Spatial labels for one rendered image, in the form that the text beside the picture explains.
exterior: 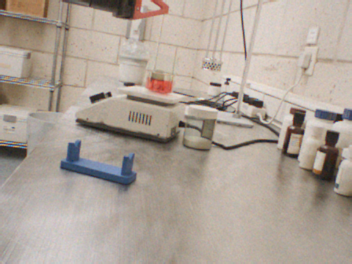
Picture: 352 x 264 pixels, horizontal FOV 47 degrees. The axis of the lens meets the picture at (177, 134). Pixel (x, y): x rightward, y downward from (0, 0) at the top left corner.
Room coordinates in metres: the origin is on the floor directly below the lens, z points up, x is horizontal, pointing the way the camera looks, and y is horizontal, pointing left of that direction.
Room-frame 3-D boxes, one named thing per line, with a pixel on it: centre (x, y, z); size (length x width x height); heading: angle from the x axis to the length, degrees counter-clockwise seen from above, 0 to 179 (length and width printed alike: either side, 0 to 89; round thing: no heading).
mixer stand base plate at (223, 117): (1.25, -0.05, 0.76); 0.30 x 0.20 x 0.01; 99
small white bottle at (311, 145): (0.77, -0.26, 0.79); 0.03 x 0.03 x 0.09
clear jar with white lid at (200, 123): (0.79, -0.04, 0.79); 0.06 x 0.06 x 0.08
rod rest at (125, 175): (0.52, 0.10, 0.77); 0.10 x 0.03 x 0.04; 77
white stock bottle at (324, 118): (0.82, -0.29, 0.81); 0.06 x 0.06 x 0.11
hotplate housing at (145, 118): (0.84, 0.09, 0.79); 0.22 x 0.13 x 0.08; 79
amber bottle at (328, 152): (0.72, -0.27, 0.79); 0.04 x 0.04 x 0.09
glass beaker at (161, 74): (0.83, 0.05, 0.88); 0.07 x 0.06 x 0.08; 57
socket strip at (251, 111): (1.60, -0.23, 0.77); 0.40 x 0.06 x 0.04; 9
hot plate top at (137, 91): (0.84, 0.07, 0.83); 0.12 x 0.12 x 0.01; 79
